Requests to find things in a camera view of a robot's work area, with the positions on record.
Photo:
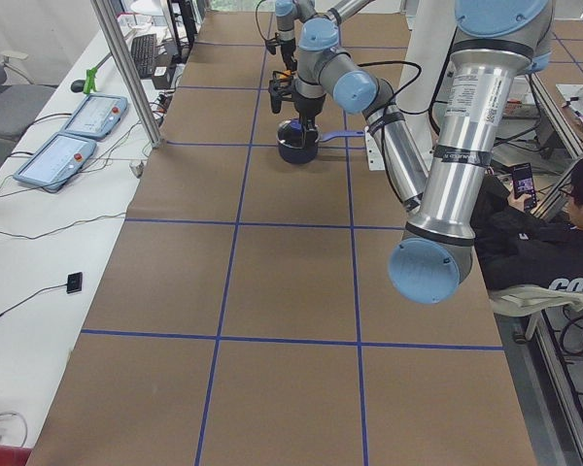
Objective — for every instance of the black smartphone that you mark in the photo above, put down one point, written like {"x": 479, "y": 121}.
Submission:
{"x": 523, "y": 184}

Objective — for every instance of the far blue teach pendant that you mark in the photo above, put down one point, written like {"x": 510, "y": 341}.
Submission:
{"x": 96, "y": 116}

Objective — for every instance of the near blue teach pendant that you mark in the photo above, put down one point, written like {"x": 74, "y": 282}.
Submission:
{"x": 61, "y": 157}

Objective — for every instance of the blue teach pendant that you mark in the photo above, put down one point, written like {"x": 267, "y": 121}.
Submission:
{"x": 61, "y": 157}
{"x": 96, "y": 116}

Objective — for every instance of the dark blue saucepan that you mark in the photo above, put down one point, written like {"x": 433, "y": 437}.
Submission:
{"x": 311, "y": 138}

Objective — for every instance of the yellow plastic corn cob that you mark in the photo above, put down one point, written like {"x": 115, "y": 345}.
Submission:
{"x": 288, "y": 75}

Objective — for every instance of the grey office chair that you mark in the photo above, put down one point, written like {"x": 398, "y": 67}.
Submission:
{"x": 20, "y": 104}

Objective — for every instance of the green clamp tool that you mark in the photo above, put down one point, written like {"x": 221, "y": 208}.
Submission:
{"x": 86, "y": 85}

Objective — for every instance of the glass pot lid blue knob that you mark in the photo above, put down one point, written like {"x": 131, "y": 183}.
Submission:
{"x": 288, "y": 134}

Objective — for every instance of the black keyboard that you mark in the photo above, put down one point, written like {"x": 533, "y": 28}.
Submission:
{"x": 143, "y": 51}

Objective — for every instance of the white plastic chair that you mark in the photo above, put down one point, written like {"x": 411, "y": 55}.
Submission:
{"x": 531, "y": 300}

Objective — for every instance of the small black square sensor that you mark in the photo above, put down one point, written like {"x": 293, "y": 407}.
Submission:
{"x": 74, "y": 282}

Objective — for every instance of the seated person in black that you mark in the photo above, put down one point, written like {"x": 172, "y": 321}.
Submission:
{"x": 514, "y": 247}

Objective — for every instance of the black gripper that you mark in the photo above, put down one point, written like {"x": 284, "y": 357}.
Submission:
{"x": 288, "y": 50}
{"x": 305, "y": 106}

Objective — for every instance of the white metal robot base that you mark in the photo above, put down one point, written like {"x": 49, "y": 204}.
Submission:
{"x": 410, "y": 73}

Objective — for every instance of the aluminium frame post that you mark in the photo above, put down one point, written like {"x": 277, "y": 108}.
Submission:
{"x": 106, "y": 17}

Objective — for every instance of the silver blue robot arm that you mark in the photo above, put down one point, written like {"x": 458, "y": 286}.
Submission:
{"x": 288, "y": 12}
{"x": 435, "y": 132}

